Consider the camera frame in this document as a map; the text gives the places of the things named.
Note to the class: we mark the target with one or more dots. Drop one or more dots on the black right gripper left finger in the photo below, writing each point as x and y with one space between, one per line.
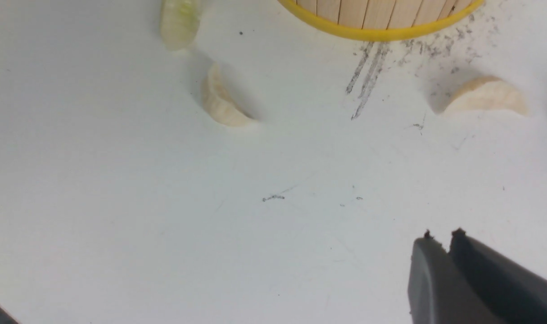
439 293

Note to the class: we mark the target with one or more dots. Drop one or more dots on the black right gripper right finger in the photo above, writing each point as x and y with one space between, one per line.
512 292

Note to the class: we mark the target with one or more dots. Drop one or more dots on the white dumpling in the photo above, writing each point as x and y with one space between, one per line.
218 103
487 93

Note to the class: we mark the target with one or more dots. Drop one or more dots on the green dumpling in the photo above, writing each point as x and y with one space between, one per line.
179 23

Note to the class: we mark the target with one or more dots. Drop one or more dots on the bamboo steamer tray yellow rim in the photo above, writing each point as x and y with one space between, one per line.
380 20

